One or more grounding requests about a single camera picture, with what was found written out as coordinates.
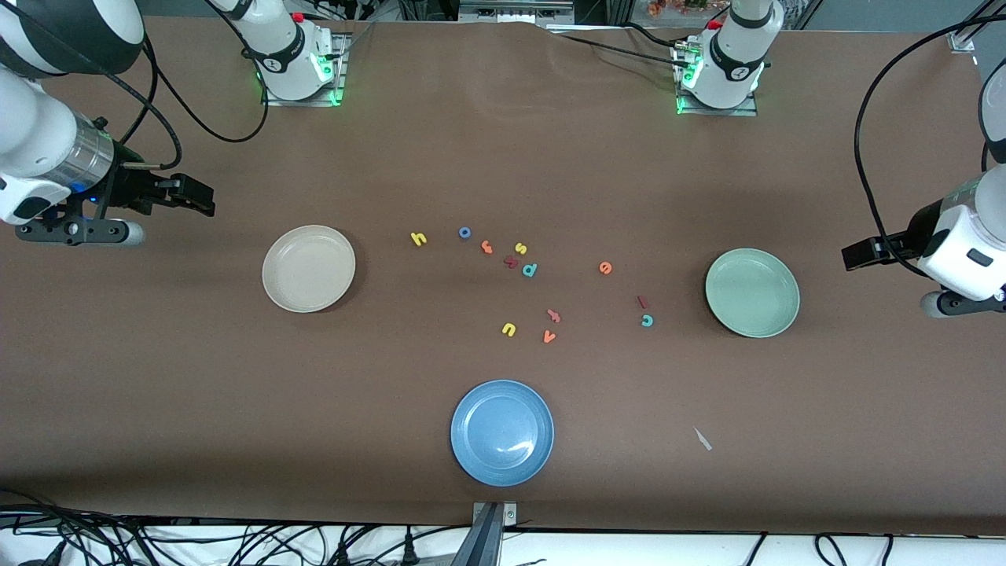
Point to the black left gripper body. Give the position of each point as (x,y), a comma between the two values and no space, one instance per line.
(902,243)

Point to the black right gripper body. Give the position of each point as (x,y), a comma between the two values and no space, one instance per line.
(128,187)

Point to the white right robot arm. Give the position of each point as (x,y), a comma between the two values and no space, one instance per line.
(31,134)

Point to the green plate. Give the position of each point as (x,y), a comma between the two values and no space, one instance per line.
(750,295)

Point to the beige brown plate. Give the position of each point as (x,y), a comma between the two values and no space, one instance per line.
(306,271)

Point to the brown table cover sheet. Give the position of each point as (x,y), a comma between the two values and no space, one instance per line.
(157,393)

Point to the small white paper scrap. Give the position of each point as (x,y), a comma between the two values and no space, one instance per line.
(702,439)

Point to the orange dried flowers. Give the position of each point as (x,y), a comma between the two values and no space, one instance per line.
(668,8)

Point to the grey power strip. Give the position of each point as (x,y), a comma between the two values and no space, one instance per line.
(515,11)

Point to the black power plug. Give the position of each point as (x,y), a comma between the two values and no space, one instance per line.
(343,555)
(409,552)

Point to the blue plate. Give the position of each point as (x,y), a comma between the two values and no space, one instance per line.
(501,432)

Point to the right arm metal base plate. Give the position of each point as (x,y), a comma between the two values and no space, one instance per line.
(291,103)

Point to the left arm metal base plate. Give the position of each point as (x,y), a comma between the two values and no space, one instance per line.
(743,112)

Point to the aluminium frame corner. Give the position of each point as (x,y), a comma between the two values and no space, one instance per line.
(960,41)

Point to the grey metal mounting bracket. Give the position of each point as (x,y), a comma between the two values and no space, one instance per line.
(487,542)

